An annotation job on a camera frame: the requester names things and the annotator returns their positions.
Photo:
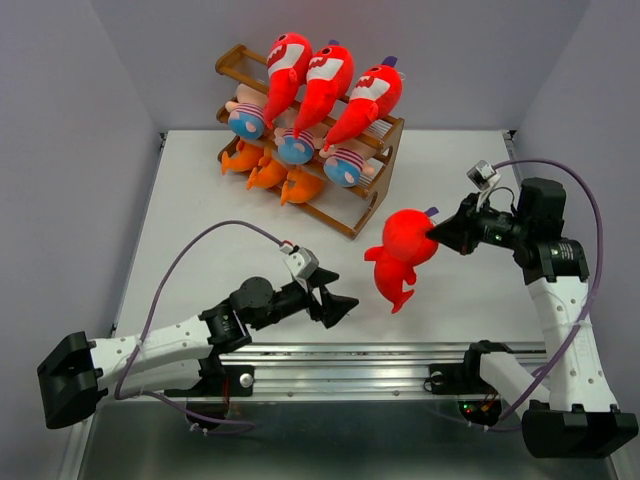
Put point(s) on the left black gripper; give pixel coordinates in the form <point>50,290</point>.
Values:
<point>333,307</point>

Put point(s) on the brown wooden toy shelf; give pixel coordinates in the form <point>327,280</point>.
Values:
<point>346,210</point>

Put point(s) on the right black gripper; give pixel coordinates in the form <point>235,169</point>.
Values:
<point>459,232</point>

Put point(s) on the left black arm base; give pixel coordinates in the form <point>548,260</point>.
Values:
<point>218,380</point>

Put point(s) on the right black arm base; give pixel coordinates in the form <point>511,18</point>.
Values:
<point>463,378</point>

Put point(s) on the red shark plush top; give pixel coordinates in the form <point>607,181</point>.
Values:
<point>405,246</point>

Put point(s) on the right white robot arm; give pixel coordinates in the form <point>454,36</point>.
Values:
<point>567,410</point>

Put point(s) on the boy doll striped shirt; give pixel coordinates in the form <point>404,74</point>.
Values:
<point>347,162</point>

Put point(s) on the red shark plush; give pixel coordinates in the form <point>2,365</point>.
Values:
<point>329,76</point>
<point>287,66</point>
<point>405,246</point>
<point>375,94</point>

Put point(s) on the aluminium mounting rail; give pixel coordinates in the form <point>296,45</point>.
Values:
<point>314,371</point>

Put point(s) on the orange shark plush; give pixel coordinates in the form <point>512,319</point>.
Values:
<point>300,187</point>
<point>268,173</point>
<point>244,157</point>

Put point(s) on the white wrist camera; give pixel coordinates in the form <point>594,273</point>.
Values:
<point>483,175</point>
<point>301,262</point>

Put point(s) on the boy doll blue pants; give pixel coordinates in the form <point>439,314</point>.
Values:
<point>297,150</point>

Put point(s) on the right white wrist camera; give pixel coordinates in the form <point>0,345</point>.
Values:
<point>483,175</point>

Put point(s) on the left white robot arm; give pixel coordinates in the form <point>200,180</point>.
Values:
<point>80,372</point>

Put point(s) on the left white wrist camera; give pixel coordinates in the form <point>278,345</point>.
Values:
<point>301,262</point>

